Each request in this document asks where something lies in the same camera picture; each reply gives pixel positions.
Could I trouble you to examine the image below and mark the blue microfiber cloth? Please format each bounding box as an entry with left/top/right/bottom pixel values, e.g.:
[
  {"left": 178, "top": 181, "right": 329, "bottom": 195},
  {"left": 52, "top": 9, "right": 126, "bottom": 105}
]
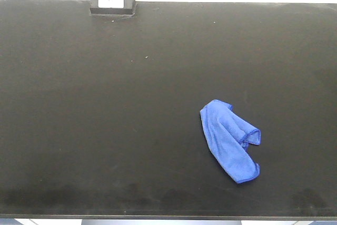
[{"left": 200, "top": 100, "right": 261, "bottom": 183}]

